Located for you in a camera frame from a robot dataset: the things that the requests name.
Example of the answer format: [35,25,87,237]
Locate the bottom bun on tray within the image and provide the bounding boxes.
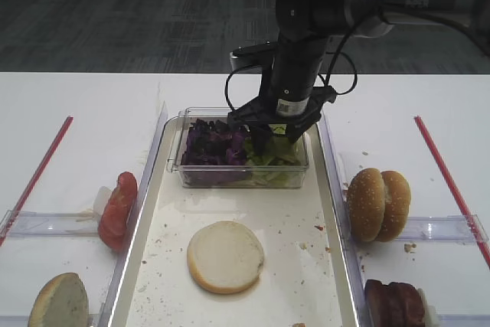
[187,221,265,295]

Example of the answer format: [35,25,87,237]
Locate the clear tomato dispenser track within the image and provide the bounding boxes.
[1,211,98,238]

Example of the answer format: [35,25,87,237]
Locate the right clear long rail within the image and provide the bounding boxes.
[317,112,373,326]

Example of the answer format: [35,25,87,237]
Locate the upright bun half left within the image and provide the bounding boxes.
[28,273,89,327]

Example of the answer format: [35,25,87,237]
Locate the clear long rail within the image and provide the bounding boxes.
[317,112,373,326]
[93,103,168,326]

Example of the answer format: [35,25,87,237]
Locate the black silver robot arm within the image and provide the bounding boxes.
[227,0,489,153]

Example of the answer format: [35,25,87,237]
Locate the sesame bun front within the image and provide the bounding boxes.
[347,168,385,242]

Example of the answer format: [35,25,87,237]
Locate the white tomato pusher block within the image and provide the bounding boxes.
[93,186,112,218]

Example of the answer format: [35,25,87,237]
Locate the left clear long rail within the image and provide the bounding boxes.
[93,103,168,326]

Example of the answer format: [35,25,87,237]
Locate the clear plastic salad container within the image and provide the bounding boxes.
[167,107,309,188]

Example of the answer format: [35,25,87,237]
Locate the clear sesame bun track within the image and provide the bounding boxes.
[396,215,488,244]

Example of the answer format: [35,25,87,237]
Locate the green lettuce in container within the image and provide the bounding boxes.
[243,124,302,188]

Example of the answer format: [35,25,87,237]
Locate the white patty pusher block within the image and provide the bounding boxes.
[417,288,439,327]

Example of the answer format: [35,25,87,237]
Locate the sesame bun back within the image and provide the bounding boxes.
[377,171,411,242]

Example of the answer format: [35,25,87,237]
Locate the red tomato slices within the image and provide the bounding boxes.
[98,172,138,253]

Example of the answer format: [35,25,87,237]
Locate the left red straw rail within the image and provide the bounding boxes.
[0,116,74,245]

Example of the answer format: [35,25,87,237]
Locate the clear patty track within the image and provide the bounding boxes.
[437,315,490,327]

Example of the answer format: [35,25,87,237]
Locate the right red straw rail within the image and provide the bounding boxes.
[413,116,489,266]

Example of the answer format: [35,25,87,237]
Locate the white rectangular tray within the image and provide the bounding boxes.
[109,118,358,326]

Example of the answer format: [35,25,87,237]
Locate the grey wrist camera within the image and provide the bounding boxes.
[230,42,276,70]

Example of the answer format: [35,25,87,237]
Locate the brown meat patties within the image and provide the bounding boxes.
[364,279,426,327]

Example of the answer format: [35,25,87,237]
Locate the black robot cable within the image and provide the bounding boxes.
[224,5,490,113]

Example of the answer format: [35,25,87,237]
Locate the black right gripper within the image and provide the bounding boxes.
[227,35,336,155]

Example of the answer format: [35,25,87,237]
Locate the red straw rail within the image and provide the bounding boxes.
[0,116,74,245]
[413,116,489,266]

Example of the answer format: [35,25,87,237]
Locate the purple cabbage shreds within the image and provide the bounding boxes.
[181,119,251,187]

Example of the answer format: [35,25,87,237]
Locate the sesame bun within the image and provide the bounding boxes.
[377,171,411,242]
[347,168,385,242]

